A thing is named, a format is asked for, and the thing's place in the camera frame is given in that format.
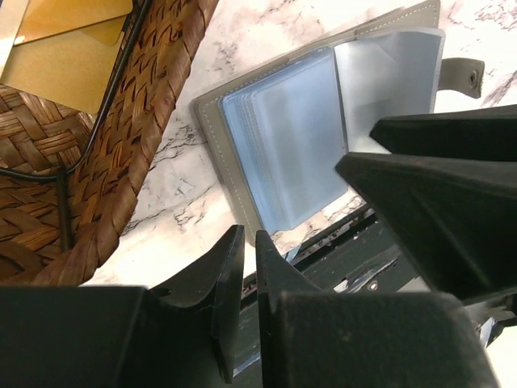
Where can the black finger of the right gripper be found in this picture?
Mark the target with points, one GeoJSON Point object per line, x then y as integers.
{"type": "Point", "coordinates": [445, 187]}

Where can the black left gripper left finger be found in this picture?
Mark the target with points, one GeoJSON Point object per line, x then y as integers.
{"type": "Point", "coordinates": [181, 333]}

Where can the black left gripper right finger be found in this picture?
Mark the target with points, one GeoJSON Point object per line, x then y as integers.
{"type": "Point", "coordinates": [315, 338]}

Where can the grey card holder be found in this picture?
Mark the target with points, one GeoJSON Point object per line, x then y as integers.
{"type": "Point", "coordinates": [277, 132]}

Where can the gold card with stripe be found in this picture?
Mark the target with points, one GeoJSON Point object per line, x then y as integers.
{"type": "Point", "coordinates": [64, 51]}

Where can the woven brown divided basket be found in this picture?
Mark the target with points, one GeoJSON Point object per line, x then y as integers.
{"type": "Point", "coordinates": [69, 179]}

